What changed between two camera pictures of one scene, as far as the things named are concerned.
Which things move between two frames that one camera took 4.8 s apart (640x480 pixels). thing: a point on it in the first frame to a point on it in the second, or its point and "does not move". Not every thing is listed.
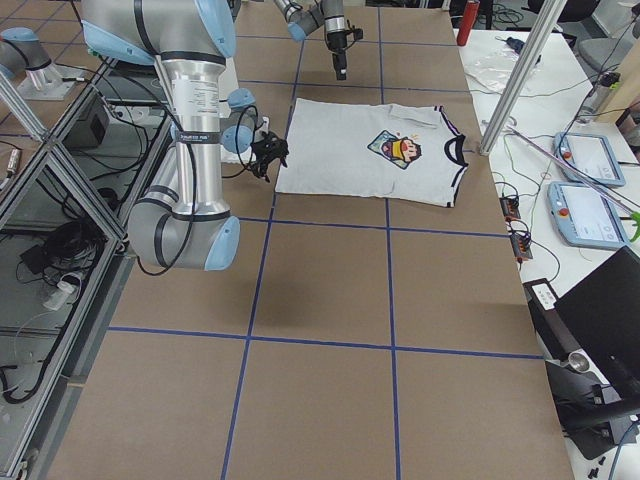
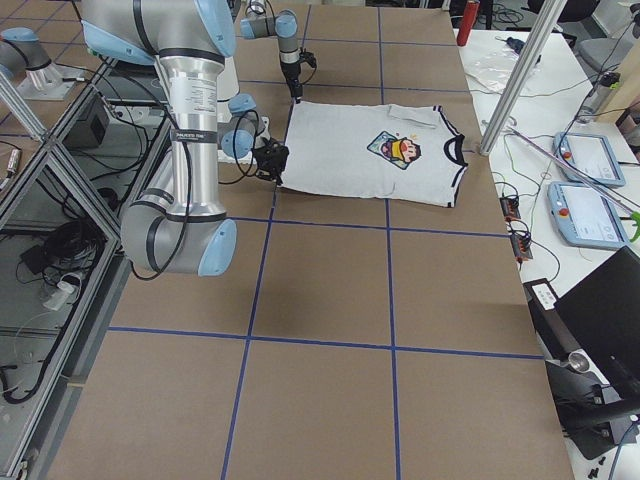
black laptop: [602, 315] does not move
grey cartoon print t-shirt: [378, 151] does not move
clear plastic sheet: [494, 72] does not move
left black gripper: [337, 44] to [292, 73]
